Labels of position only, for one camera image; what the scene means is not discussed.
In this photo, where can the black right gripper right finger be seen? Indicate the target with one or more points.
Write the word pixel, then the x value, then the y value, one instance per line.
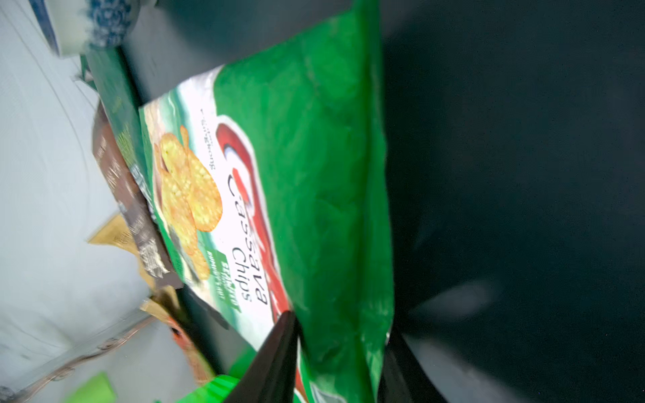
pixel 403 379

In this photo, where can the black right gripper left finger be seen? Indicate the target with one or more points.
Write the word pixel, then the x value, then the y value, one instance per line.
pixel 271 376

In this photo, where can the green Chuba cassava chips bag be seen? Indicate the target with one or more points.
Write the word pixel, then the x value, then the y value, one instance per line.
pixel 267 179

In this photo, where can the green Real chips bag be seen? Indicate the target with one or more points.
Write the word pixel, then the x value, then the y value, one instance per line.
pixel 106 72

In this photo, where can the orange chips bag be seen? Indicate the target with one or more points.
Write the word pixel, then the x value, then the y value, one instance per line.
pixel 164 305

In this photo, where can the green plastic basket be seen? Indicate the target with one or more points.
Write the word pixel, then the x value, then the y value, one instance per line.
pixel 99 389

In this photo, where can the tan kettle cooked chips bag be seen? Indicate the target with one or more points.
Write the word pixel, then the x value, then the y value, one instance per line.
pixel 115 232

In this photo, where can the brown Kettle sea salt bag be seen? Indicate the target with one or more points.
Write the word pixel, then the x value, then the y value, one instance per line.
pixel 132 205

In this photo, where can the blue floral ceramic bowl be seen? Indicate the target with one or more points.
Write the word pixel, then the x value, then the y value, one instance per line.
pixel 73 27

